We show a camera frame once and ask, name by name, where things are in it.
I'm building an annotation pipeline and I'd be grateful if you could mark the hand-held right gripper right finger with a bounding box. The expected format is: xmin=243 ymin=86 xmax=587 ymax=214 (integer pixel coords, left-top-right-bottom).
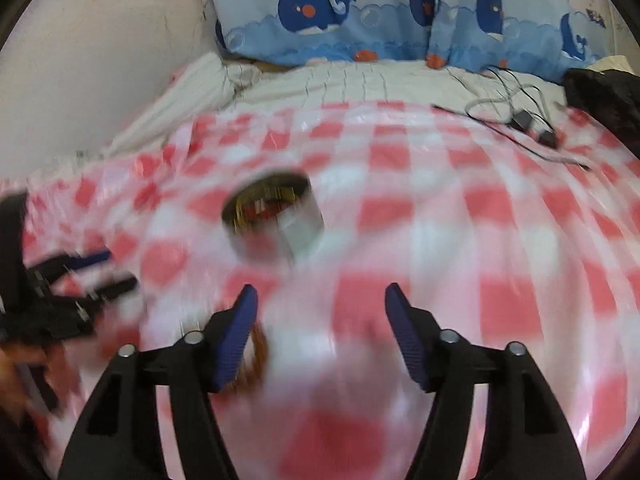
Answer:
xmin=384 ymin=282 xmax=587 ymax=480

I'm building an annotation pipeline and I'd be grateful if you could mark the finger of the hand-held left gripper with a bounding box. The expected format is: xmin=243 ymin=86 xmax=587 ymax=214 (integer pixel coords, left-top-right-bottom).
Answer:
xmin=81 ymin=274 xmax=141 ymax=312
xmin=34 ymin=248 xmax=114 ymax=282

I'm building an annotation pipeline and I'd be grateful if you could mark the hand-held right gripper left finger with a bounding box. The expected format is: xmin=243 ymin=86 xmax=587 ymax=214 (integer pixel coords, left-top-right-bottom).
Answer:
xmin=57 ymin=284 xmax=259 ymax=480

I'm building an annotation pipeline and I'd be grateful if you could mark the amber bead bracelet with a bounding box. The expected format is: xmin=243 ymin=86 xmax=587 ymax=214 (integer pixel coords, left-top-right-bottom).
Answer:
xmin=235 ymin=320 xmax=273 ymax=391

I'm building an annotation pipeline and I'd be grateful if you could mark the silver round tin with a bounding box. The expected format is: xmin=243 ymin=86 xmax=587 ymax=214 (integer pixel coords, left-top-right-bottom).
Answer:
xmin=221 ymin=171 xmax=326 ymax=266

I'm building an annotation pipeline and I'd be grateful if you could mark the red checkered plastic cloth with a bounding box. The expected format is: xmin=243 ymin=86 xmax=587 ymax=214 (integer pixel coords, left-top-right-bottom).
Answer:
xmin=0 ymin=100 xmax=640 ymax=480

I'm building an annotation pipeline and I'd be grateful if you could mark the white striped blanket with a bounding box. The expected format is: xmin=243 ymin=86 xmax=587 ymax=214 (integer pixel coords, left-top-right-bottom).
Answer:
xmin=105 ymin=52 xmax=571 ymax=157

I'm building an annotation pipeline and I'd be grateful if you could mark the black garment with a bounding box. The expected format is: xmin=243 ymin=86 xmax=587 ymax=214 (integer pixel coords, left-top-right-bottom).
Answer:
xmin=562 ymin=67 xmax=640 ymax=152

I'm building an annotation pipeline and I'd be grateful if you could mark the blue whale print pillow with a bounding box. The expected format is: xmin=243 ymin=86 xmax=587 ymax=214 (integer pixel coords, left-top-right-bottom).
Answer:
xmin=425 ymin=0 xmax=613 ymax=83
xmin=210 ymin=0 xmax=441 ymax=68

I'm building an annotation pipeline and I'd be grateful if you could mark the cream cloth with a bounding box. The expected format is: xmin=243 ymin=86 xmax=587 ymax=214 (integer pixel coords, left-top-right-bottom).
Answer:
xmin=585 ymin=55 xmax=637 ymax=74

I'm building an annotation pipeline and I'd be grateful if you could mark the black cable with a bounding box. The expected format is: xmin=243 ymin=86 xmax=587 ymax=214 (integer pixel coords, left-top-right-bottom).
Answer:
xmin=432 ymin=59 xmax=593 ymax=172

